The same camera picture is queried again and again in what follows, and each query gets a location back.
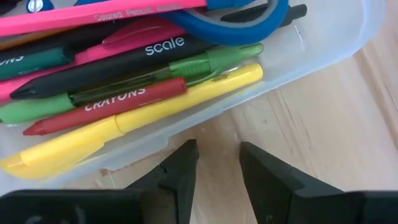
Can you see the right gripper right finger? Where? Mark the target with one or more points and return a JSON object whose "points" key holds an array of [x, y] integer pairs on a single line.
{"points": [[267, 186]]}

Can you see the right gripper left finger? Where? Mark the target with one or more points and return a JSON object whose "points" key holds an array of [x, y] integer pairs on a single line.
{"points": [[177, 186]]}

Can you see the yellow highlighter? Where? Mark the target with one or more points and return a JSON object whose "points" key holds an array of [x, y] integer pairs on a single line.
{"points": [[155, 115]]}

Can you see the red crayon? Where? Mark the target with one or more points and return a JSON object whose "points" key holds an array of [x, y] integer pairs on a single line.
{"points": [[109, 105]]}

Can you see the black pen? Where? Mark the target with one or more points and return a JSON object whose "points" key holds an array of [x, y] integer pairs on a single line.
{"points": [[77, 37], [124, 65]]}

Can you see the green pen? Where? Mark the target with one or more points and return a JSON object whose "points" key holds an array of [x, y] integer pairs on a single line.
{"points": [[217, 59]]}

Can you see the pink highlighter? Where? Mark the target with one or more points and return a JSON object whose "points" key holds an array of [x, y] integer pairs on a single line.
{"points": [[140, 34]]}

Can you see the green crayon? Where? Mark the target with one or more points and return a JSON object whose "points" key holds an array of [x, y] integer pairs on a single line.
{"points": [[37, 62]]}

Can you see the pink pencil blue cap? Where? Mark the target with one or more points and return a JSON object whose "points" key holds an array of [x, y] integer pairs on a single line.
{"points": [[77, 15]]}

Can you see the orange pencil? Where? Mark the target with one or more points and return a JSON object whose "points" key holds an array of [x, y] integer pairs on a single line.
{"points": [[18, 40]]}

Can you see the pink-lidded clear pencil box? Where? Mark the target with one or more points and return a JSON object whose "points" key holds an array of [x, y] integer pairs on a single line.
{"points": [[326, 37]]}

